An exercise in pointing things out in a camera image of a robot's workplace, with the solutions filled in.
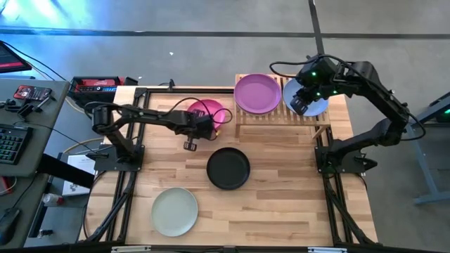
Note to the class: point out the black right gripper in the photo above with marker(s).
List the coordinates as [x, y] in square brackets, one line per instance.
[314, 84]

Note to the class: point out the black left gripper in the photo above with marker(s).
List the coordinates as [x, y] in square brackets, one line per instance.
[202, 128]

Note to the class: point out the light blue plate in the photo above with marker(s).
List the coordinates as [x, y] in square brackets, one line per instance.
[314, 105]

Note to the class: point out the black plate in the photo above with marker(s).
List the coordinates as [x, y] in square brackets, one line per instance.
[228, 168]

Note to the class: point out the purple plate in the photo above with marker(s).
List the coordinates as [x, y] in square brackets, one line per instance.
[257, 93]

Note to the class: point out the pale greenish white plate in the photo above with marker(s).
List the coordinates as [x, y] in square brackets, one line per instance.
[174, 211]

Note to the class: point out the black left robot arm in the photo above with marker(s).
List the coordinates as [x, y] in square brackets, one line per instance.
[151, 114]

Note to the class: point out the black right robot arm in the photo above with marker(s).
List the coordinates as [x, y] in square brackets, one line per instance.
[386, 102]

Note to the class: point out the wooden slatted shelf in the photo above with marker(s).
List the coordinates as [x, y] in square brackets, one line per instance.
[277, 119]

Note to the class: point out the hot pink plate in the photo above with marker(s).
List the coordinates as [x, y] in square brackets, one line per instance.
[211, 107]

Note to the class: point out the white booklet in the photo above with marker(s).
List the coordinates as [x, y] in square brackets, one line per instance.
[82, 163]

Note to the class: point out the red and black power box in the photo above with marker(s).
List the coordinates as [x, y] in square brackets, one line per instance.
[95, 84]

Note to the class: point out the black support bar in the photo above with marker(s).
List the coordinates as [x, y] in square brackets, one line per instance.
[63, 170]

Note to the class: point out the grey side desk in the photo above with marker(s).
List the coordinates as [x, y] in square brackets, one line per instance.
[52, 119]

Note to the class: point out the black device green light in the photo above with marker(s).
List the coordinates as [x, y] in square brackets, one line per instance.
[443, 114]

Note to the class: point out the clear bottle red cap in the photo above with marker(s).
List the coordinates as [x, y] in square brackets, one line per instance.
[52, 200]

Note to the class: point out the black desk clamp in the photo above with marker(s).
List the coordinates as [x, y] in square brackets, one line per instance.
[30, 109]

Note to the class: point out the red and black phone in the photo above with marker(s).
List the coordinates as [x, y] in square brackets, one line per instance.
[31, 93]

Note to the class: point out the small black adapter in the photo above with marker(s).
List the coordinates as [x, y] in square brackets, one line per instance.
[45, 233]

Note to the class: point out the grey low desk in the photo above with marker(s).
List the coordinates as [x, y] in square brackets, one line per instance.
[21, 200]

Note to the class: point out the black backlit keyboard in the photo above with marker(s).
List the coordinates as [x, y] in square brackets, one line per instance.
[12, 144]

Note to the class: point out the small black gadget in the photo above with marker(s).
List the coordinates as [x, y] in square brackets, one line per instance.
[8, 104]

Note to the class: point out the black computer mouse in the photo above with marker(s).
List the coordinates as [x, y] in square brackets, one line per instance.
[7, 225]

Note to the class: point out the black monitor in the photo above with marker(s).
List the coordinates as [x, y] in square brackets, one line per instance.
[10, 59]

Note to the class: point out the black metal rig frame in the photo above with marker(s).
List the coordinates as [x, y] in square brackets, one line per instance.
[197, 90]

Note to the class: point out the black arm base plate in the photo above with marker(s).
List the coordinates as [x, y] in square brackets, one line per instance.
[351, 165]
[105, 163]

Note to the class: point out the silver metal bracket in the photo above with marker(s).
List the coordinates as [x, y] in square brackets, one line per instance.
[131, 249]
[327, 250]

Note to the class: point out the grey table frame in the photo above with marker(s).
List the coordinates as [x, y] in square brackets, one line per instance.
[420, 158]

